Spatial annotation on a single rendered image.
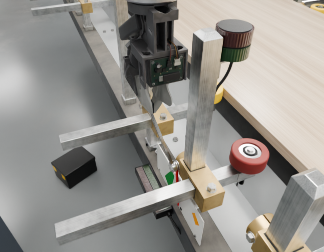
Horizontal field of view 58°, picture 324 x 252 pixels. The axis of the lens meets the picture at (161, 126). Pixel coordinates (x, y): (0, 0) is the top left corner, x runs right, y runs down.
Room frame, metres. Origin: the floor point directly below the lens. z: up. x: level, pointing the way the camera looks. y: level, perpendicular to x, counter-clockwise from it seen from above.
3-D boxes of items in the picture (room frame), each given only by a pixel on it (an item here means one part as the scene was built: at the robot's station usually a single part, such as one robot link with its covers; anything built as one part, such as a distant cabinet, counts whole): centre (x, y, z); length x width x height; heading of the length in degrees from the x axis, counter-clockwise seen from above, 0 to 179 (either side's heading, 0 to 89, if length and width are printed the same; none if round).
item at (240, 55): (0.45, -0.12, 1.13); 0.06 x 0.06 x 0.02
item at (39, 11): (1.53, 0.44, 0.84); 0.43 x 0.03 x 0.04; 113
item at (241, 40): (0.45, -0.12, 1.16); 0.06 x 0.06 x 0.02
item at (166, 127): (0.64, 0.02, 0.84); 0.13 x 0.06 x 0.05; 23
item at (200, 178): (0.41, -0.08, 0.84); 0.13 x 0.06 x 0.05; 23
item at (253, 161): (0.44, -0.19, 0.85); 0.08 x 0.08 x 0.11
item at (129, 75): (0.44, 0.04, 1.10); 0.05 x 0.02 x 0.09; 112
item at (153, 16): (0.42, 0.01, 1.16); 0.09 x 0.08 x 0.12; 22
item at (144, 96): (0.42, 0.02, 1.05); 0.06 x 0.03 x 0.09; 22
